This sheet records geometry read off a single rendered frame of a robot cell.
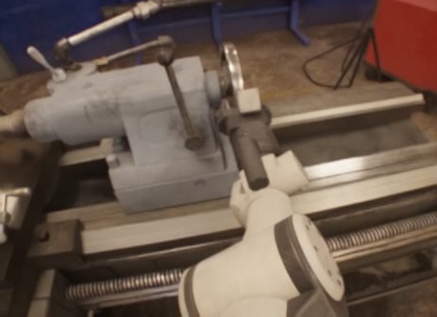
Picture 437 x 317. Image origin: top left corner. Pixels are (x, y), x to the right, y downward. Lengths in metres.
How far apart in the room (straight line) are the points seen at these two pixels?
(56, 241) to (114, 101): 0.39
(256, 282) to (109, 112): 0.54
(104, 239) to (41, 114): 0.35
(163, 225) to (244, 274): 0.55
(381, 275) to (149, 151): 0.96
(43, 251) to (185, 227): 0.36
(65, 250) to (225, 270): 0.60
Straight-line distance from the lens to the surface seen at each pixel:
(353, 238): 0.90
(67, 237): 0.83
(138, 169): 0.73
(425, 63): 2.79
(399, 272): 1.29
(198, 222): 0.76
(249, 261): 0.24
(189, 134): 0.65
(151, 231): 0.78
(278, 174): 0.47
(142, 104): 0.67
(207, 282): 0.26
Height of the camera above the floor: 1.48
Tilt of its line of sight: 44 degrees down
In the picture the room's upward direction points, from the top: 7 degrees counter-clockwise
